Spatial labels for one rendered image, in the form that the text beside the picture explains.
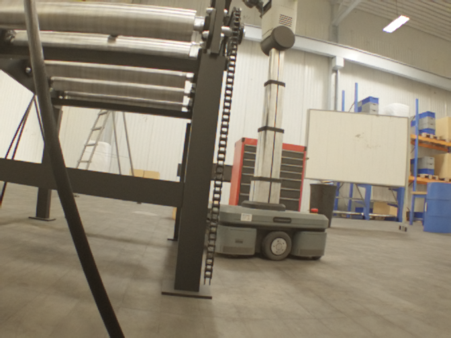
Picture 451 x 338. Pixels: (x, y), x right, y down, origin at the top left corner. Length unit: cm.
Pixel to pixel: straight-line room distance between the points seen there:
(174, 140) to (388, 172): 756
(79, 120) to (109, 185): 1129
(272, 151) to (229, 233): 57
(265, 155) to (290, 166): 188
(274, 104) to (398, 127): 448
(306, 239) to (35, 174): 139
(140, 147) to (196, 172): 1078
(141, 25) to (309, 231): 136
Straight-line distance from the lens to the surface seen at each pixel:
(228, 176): 681
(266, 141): 206
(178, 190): 108
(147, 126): 1191
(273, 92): 215
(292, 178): 391
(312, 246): 199
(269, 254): 187
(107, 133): 1187
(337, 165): 617
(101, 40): 151
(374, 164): 622
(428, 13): 1584
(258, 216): 181
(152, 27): 119
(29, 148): 1285
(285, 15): 231
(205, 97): 110
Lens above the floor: 31
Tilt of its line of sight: 5 degrees up
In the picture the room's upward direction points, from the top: 6 degrees clockwise
